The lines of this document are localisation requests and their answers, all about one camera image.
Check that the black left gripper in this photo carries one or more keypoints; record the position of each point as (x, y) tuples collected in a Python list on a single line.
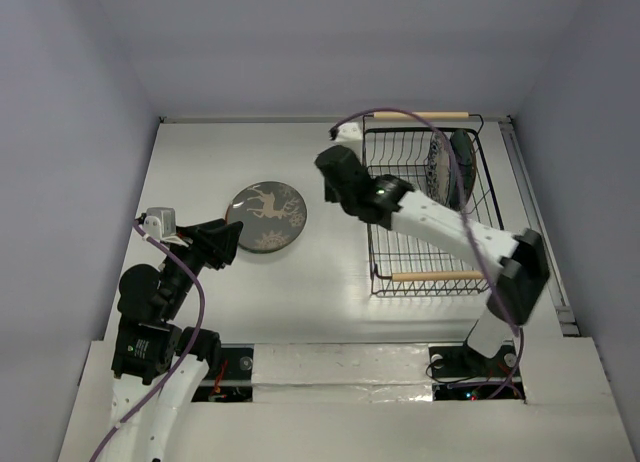
[(213, 240)]

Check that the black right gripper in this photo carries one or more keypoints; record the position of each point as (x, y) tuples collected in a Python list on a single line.
[(335, 167)]

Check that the grey patterned plate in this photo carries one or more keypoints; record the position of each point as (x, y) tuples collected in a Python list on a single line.
[(440, 179)]

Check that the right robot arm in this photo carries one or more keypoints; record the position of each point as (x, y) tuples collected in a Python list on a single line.
[(515, 266)]

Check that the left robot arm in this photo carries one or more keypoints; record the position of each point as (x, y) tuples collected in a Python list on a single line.
[(162, 352)]

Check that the dark teal plate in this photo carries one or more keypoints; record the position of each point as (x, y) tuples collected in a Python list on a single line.
[(462, 146)]

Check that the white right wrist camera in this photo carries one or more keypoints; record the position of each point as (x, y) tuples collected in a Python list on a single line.
[(348, 132)]

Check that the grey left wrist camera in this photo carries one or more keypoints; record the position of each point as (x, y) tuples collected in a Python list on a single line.
[(160, 223)]

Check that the black wire dish rack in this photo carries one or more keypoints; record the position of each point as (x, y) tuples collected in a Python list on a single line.
[(427, 253)]

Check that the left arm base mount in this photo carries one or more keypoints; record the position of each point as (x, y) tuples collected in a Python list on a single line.
[(232, 383)]

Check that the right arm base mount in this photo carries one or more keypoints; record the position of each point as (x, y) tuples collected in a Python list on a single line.
[(459, 374)]

